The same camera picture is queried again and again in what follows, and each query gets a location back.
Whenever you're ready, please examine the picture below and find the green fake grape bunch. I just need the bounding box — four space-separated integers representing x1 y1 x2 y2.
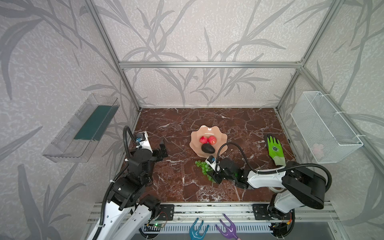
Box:
195 161 215 183

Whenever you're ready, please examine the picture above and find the dark fake avocado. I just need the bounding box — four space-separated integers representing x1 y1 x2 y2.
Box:
201 144 216 154

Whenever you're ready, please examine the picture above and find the red fake apple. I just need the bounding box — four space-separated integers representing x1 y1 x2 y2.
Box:
200 136 209 144
208 136 217 145

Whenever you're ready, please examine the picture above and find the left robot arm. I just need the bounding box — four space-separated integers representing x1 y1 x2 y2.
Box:
88 126 168 240

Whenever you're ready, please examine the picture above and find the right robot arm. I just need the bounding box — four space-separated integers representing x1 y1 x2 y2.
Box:
206 155 332 217

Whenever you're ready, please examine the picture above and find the pink scalloped fruit bowl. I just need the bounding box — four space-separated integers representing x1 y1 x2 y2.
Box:
190 125 228 158

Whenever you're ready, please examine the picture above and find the clear tape roll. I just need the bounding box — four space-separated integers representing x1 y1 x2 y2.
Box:
268 187 286 193

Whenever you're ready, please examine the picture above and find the green work glove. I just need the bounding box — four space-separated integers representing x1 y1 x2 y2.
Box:
266 135 286 167

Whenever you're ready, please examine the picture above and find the purple plastic hand fork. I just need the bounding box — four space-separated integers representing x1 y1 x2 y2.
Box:
215 214 240 240

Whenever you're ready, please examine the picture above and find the teal plastic hand fork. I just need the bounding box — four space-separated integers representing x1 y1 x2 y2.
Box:
189 218 210 240

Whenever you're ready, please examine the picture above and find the pink item in basket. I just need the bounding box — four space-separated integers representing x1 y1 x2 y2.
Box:
312 144 324 158

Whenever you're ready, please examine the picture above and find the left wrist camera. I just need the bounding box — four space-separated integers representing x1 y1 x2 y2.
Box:
134 131 152 152

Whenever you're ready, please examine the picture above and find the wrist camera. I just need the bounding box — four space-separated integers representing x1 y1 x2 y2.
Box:
205 156 221 173
134 131 152 152

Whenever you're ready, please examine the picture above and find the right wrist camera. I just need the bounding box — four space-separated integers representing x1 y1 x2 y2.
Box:
205 156 221 173

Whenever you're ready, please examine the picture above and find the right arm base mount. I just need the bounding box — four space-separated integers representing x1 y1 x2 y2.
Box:
252 203 295 221

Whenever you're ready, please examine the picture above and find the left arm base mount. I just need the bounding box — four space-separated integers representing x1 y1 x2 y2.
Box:
154 204 175 221

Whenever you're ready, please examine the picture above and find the aluminium front rail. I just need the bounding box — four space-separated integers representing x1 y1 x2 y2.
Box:
86 201 340 224

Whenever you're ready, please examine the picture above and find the clear plastic wall bin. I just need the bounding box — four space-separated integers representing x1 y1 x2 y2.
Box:
43 94 120 163

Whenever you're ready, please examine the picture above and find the white wire mesh basket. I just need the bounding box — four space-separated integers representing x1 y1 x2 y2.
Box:
291 91 364 164

